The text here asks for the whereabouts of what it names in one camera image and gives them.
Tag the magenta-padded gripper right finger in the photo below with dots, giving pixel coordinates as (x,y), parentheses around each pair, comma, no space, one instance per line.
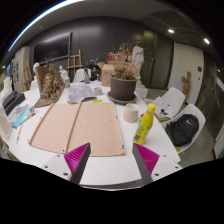
(146,158)

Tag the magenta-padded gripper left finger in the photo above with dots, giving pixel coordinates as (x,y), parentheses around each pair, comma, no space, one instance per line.
(77,158)

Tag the yellow drink bottle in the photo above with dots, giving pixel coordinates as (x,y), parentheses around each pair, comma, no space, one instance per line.
(145,126)

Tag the light wooden slatted board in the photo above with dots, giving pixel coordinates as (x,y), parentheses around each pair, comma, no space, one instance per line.
(86,126)

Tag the black backpack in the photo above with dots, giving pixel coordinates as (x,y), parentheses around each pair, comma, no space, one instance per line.
(181,130)

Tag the white ceramic cup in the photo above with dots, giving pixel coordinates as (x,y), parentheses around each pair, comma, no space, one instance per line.
(130,113)

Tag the loose white papers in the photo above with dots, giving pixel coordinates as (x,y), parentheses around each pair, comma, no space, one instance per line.
(161,105)

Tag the small yellow flat item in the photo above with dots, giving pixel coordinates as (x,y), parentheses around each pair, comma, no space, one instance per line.
(97,100)

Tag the open printed booklet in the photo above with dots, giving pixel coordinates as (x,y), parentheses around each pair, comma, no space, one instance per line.
(78,92)

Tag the white shell chair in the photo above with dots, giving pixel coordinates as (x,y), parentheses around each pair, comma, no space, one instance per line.
(195,110)
(175,96)
(78,76)

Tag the white square plinth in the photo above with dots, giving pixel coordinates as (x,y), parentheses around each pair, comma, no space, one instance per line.
(141,90)

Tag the grey plant saucer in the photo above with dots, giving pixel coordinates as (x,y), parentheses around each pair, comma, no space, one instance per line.
(111,97)

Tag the small white paper cup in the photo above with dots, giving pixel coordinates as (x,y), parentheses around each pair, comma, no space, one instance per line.
(98,91)

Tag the colourful printed booklet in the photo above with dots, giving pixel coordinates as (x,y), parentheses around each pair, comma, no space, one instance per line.
(20,115)

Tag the dark pot with dried plant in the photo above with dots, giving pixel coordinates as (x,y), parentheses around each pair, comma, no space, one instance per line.
(122,88)

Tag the pale green bottle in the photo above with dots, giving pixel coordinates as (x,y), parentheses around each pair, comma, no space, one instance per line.
(67,82)

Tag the grey spray bottle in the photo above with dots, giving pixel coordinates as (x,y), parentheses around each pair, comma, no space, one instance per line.
(87,78)

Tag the wooden figure statue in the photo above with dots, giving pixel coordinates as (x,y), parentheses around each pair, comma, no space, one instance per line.
(186,85)

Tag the black flat box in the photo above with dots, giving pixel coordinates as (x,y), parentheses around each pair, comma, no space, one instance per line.
(13,101)

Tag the small white statuette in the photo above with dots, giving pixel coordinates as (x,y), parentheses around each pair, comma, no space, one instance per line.
(63,71)

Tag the cardboard box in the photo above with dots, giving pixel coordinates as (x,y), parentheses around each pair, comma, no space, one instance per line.
(106,75)

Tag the wooden easel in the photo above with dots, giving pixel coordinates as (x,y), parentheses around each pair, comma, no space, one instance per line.
(74,66)

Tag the small white bust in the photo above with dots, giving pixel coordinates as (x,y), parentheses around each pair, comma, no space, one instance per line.
(36,68)

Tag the dark double door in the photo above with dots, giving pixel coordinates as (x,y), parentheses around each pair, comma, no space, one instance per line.
(160,60)

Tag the large white plaster statue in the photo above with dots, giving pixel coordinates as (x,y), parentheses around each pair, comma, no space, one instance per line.
(137,58)

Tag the round ceiling spotlight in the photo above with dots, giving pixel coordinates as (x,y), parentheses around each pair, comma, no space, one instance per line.
(206,41)
(171,31)

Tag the black wall switch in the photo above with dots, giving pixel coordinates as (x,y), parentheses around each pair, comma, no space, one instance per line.
(199,69)

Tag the black wall screen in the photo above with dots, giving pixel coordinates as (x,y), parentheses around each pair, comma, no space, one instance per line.
(51,48)

